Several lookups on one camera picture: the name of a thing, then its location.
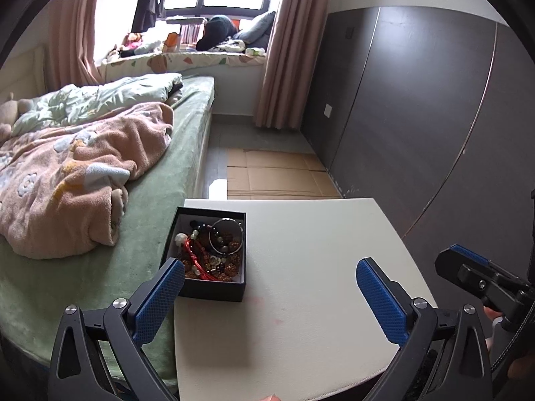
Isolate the pink curtain left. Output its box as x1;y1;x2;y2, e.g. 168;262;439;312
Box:
48;0;103;91

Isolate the flattened cardboard on floor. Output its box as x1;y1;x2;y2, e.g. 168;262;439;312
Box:
227;148;340;200

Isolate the pink curtain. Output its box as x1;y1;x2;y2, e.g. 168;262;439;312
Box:
254;0;328;129
48;0;103;91

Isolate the person's right hand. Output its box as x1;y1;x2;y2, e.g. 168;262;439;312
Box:
482;305;535;383

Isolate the dark multicolour bead bracelet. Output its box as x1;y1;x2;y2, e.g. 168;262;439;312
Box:
189;218;235;273

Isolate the light green quilt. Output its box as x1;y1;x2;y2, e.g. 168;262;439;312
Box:
11;73;182;137

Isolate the pink fleece blanket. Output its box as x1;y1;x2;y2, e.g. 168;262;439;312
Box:
1;102;174;260

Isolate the black bag on sill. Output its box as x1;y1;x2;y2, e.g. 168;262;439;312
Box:
196;15;238;52

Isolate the patterned window seat cushion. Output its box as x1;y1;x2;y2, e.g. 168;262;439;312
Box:
98;51;266;83

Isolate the person's left hand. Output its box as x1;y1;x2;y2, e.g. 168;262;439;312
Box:
261;395;281;401

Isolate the brown rudraksha bead bracelet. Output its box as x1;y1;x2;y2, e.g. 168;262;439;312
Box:
183;223;244;282

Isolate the red cord bracelet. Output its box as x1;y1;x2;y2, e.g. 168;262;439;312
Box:
179;233;220;283

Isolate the pink curtain right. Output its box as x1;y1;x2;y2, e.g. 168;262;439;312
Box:
254;0;328;129

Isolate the white pearl bead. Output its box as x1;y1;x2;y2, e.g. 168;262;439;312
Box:
174;233;189;247

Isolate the orange box on sill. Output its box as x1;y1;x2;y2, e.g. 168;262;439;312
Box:
162;32;181;52

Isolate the white wall socket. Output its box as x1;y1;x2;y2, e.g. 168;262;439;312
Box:
324;104;333;119

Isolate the silver bangle ring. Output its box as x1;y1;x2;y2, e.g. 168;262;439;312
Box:
207;217;246;255

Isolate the white paper on floor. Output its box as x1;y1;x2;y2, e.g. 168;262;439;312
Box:
208;178;228;201

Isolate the grey pillow on sill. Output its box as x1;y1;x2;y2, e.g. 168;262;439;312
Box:
232;11;276;50

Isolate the black jewelry box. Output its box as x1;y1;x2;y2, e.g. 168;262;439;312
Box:
162;207;247;302

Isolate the beige plush toy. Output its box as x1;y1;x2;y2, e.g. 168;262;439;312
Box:
0;92;33;142

